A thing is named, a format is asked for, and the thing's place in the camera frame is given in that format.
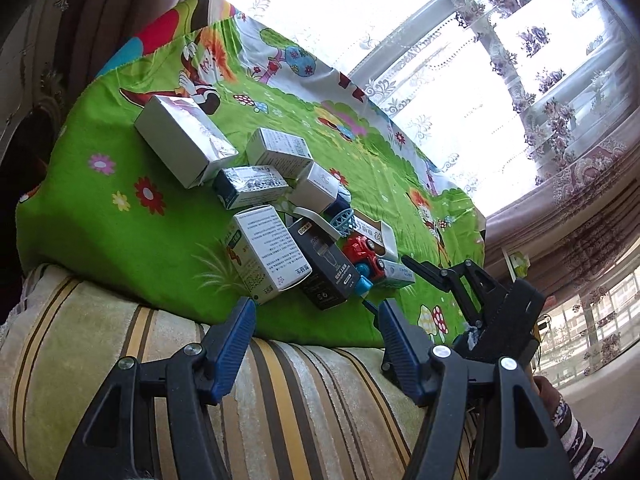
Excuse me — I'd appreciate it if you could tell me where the operator hand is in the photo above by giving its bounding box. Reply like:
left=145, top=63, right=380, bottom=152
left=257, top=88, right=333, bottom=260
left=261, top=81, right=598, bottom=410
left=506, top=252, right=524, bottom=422
left=531, top=294, right=564, bottom=418

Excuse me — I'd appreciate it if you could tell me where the blue lattice toy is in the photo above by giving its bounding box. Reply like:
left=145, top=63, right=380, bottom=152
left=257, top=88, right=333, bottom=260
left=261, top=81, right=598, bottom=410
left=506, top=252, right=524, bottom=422
left=330, top=208, right=356, bottom=237

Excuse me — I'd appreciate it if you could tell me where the patterned sleeve forearm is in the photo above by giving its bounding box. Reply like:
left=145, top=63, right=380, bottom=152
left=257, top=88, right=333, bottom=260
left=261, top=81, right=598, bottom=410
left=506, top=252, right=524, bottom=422
left=551, top=396, right=610, bottom=480

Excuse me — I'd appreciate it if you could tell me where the large silver pink box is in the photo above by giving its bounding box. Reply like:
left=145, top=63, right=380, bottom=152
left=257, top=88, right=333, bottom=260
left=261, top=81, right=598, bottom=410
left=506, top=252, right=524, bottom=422
left=134, top=96, right=239, bottom=188

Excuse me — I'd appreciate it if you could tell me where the green cartoon mushroom cloth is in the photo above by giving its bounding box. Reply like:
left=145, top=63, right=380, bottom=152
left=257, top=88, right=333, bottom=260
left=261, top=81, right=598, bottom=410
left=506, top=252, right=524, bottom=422
left=16, top=0, right=485, bottom=323

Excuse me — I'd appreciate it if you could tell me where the red toy car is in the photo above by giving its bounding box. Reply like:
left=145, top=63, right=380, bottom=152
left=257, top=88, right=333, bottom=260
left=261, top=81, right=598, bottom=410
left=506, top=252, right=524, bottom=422
left=342, top=234, right=385, bottom=284

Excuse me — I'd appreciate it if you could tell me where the striped beige sofa cushion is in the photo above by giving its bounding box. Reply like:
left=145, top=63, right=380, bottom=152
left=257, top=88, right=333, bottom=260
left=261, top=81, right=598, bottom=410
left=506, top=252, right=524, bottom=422
left=0, top=262, right=482, bottom=480

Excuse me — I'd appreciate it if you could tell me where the brown white dental box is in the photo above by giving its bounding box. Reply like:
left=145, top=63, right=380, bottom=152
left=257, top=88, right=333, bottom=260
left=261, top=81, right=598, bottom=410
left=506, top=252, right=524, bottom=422
left=354, top=209, right=399, bottom=262

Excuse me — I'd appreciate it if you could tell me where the green white medicine box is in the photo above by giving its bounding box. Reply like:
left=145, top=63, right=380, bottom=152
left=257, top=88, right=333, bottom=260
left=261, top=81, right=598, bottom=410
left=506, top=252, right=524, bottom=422
left=374, top=259, right=416, bottom=289

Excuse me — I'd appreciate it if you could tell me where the white text medicine box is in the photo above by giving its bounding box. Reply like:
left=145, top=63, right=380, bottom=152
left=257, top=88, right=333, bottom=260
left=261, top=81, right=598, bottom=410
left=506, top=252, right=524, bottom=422
left=245, top=128, right=314, bottom=179

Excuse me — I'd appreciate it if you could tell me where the silver patterned medicine box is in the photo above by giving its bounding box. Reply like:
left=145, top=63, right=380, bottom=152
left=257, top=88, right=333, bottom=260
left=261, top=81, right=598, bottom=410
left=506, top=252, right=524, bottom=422
left=213, top=166, right=290, bottom=210

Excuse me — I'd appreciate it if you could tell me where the black razor box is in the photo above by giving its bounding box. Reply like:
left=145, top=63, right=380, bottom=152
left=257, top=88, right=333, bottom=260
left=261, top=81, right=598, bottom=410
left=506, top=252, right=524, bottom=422
left=288, top=218, right=360, bottom=310

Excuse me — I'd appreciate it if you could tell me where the dark blue small box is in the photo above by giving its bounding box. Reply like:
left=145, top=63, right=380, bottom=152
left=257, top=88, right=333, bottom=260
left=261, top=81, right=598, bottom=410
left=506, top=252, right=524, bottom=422
left=322, top=184, right=352, bottom=220

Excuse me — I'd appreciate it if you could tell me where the white made-in-china box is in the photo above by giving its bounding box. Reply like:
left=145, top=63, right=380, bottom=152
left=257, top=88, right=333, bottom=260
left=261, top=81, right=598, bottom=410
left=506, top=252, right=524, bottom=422
left=288, top=162, right=340, bottom=212

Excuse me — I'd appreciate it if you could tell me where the white orange text box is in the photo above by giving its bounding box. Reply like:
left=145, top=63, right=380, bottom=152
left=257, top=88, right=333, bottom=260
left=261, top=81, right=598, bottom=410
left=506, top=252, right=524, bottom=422
left=224, top=205, right=312, bottom=304

